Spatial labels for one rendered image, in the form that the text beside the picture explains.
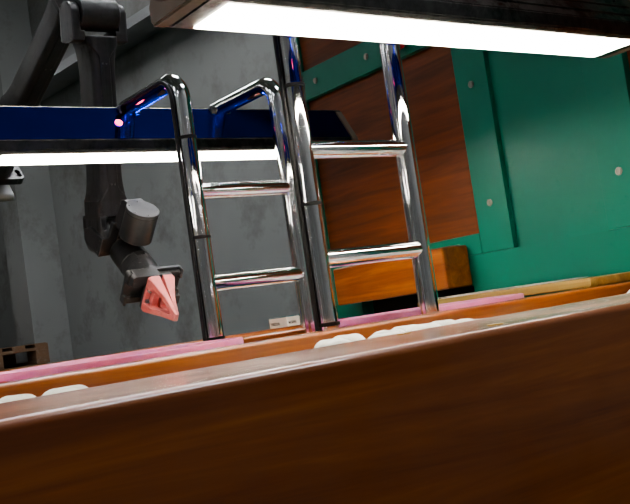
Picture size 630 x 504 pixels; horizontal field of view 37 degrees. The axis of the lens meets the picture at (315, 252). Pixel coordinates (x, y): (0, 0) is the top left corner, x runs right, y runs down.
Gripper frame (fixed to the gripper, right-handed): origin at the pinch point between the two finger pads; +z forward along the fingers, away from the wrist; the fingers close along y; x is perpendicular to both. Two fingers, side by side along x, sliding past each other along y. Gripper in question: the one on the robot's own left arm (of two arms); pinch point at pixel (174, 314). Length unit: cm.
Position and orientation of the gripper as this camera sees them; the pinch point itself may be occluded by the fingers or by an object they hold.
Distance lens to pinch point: 155.5
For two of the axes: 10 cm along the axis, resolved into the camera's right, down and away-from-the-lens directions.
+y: 8.0, -0.8, 6.0
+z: 5.4, 5.4, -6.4
